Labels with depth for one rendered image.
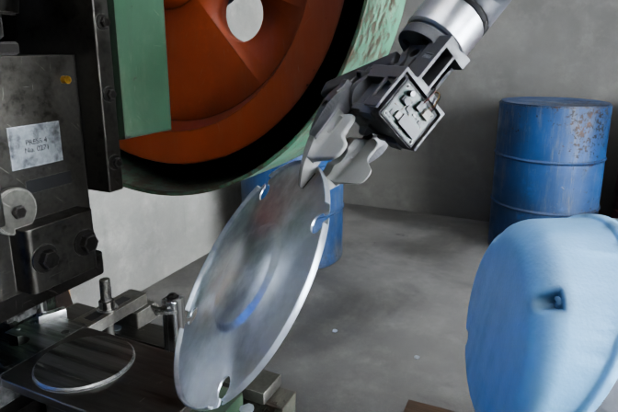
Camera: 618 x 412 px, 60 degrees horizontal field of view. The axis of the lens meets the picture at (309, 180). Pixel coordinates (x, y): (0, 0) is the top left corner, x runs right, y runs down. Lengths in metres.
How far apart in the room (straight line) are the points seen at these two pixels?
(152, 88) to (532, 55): 3.16
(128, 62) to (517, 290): 0.60
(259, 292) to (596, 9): 3.36
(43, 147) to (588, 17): 3.36
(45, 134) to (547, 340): 0.61
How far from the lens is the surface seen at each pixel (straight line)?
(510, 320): 0.30
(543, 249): 0.29
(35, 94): 0.73
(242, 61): 0.95
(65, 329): 0.89
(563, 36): 3.74
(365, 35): 0.80
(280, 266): 0.55
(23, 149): 0.72
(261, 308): 0.54
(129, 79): 0.76
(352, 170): 0.58
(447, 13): 0.60
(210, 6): 0.98
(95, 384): 0.74
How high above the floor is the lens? 1.18
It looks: 14 degrees down
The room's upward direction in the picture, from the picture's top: straight up
